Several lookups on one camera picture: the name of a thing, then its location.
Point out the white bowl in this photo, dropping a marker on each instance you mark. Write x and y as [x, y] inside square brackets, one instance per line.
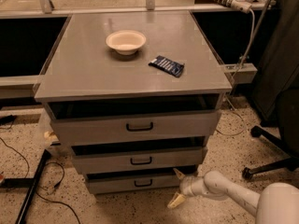
[126, 42]

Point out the grey drawer cabinet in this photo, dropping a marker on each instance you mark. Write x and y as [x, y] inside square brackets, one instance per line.
[88, 79]

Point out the grey drawer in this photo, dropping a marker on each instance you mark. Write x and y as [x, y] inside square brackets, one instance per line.
[139, 160]
[132, 183]
[93, 131]

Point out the grey middle drawer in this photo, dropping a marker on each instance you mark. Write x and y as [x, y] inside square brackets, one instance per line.
[139, 160]

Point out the grey bottom drawer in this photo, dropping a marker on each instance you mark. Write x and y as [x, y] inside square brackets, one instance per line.
[132, 183]

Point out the black floor stand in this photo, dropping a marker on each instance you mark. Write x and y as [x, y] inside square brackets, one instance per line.
[28, 183]

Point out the black office chair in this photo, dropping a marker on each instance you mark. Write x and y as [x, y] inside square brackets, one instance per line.
[276, 93]

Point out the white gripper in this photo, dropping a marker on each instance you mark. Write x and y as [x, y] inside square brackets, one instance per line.
[188, 186]

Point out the grey top drawer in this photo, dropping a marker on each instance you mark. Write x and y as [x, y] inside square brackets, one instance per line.
[93, 131]

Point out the dark blue snack packet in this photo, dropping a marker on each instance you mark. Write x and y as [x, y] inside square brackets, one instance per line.
[168, 66]

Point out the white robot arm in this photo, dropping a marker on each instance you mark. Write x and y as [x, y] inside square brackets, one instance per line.
[278, 203]

